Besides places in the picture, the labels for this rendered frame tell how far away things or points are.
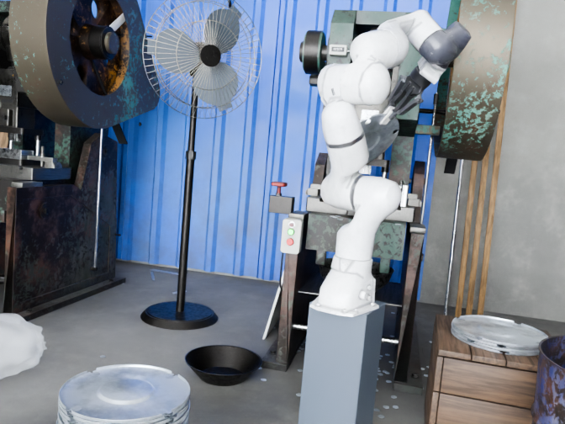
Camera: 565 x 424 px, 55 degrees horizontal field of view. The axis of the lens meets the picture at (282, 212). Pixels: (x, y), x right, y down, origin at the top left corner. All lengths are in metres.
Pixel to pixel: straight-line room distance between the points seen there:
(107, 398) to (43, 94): 1.64
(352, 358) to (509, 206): 2.21
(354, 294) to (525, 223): 2.23
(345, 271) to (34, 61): 1.63
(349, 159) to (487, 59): 0.75
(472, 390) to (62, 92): 1.99
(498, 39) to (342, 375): 1.23
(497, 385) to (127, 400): 1.03
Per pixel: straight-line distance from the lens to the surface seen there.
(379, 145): 2.13
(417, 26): 1.82
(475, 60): 2.06
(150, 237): 3.96
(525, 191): 3.65
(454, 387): 1.75
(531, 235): 3.68
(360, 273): 1.60
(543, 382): 1.42
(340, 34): 2.36
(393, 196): 1.55
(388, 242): 2.20
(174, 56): 2.62
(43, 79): 2.60
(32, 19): 2.58
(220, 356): 2.32
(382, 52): 1.54
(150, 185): 3.93
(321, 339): 1.65
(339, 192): 1.60
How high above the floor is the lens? 0.88
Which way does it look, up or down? 6 degrees down
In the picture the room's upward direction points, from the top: 5 degrees clockwise
